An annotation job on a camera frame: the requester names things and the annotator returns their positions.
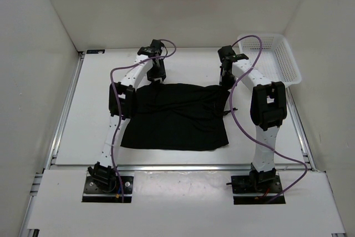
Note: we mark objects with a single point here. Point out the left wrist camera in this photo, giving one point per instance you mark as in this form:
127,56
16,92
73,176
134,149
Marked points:
153,50

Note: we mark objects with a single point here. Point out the small dark label sticker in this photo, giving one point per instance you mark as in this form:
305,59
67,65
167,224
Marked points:
95,51

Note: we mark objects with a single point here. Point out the black shorts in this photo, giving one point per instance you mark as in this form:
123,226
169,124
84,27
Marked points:
178,117

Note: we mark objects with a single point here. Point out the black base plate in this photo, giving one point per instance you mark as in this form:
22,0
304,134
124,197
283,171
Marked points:
245,193
95,194

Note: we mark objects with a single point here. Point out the white perforated plastic basket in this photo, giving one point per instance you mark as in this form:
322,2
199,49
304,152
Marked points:
270,59

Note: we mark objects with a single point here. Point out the aluminium front rail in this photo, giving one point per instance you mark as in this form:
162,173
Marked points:
183,168

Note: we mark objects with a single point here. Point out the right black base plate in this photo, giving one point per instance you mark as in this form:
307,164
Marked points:
245,193

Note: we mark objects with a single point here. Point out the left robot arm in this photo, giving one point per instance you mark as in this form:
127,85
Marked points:
123,85

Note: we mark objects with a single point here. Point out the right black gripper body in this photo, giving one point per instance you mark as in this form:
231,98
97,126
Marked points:
227,80

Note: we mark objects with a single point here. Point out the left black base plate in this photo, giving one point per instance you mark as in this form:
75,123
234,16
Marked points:
95,194

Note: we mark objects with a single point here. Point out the aluminium left rail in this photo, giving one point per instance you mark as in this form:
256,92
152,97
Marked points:
65,112

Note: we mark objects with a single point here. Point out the aluminium rail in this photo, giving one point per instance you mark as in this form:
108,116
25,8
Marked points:
183,168
65,112

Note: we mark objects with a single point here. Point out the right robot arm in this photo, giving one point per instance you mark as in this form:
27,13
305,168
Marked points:
268,110

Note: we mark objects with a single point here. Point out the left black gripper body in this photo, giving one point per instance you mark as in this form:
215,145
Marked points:
157,71

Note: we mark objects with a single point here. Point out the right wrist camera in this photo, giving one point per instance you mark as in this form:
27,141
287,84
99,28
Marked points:
227,53

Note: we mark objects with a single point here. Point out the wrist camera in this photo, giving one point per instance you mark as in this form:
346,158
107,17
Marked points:
153,50
227,53

